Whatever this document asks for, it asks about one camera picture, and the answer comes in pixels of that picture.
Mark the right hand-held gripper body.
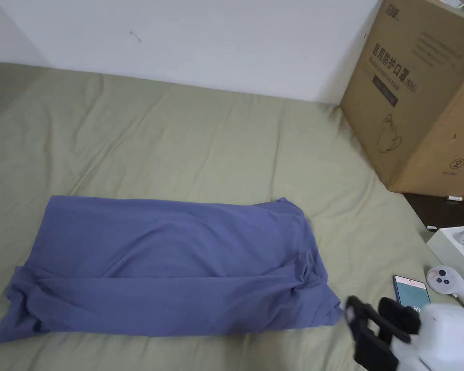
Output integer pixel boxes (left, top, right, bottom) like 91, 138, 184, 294
392, 302, 464, 371

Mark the smartphone with teal screen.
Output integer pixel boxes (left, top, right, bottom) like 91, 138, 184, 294
393, 274, 432, 311

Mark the open white box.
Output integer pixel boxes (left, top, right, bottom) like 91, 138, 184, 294
426, 224, 464, 284

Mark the dark wooden side table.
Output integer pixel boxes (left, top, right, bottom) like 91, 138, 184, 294
403, 191, 464, 233

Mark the blue garment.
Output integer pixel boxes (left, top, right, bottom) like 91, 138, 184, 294
0, 195, 343, 345

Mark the brown cardboard carton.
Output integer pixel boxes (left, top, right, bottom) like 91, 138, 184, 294
339, 0, 464, 193

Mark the bed with pale green sheet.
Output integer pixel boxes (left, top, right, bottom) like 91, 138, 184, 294
0, 61, 463, 371

